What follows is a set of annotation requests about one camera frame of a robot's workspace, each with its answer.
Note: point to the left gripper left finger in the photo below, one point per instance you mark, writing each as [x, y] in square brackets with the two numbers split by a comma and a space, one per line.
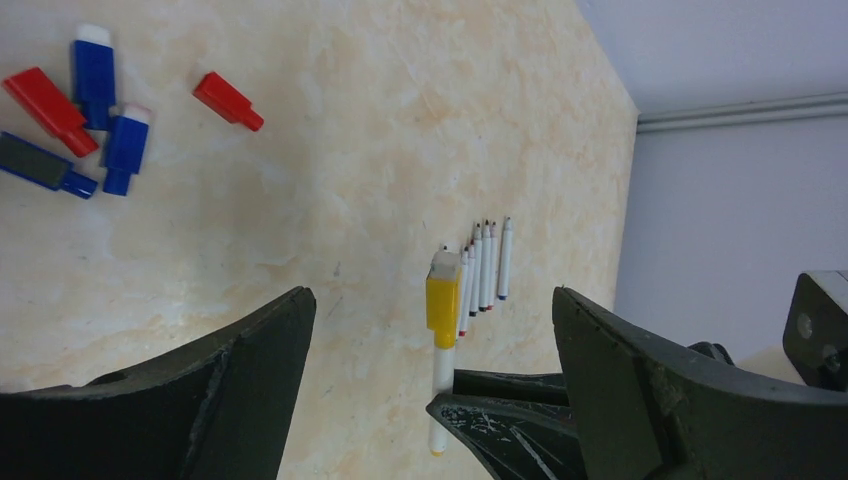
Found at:
[218, 407]

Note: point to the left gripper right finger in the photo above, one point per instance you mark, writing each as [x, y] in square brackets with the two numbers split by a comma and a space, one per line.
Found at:
[648, 408]

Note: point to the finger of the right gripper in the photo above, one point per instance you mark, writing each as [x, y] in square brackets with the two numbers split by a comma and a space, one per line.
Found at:
[519, 426]

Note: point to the blue cap marker pen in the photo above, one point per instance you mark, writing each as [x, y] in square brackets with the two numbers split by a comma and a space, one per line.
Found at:
[505, 258]

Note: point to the yellow cap marker pen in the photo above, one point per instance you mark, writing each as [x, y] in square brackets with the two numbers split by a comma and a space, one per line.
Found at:
[443, 284]

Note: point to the black cap marker pen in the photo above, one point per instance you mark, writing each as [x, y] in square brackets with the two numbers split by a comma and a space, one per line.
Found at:
[485, 256]

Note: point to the red cap marker pen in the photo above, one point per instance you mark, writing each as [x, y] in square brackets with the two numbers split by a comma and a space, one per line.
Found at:
[490, 289]

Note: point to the blue pen cap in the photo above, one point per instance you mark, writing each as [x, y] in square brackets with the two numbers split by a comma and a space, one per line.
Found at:
[36, 165]
[93, 72]
[125, 147]

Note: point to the red pen cap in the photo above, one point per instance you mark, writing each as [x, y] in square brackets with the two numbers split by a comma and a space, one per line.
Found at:
[51, 109]
[228, 102]

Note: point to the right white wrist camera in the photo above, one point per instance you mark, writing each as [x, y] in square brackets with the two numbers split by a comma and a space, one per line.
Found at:
[815, 334]

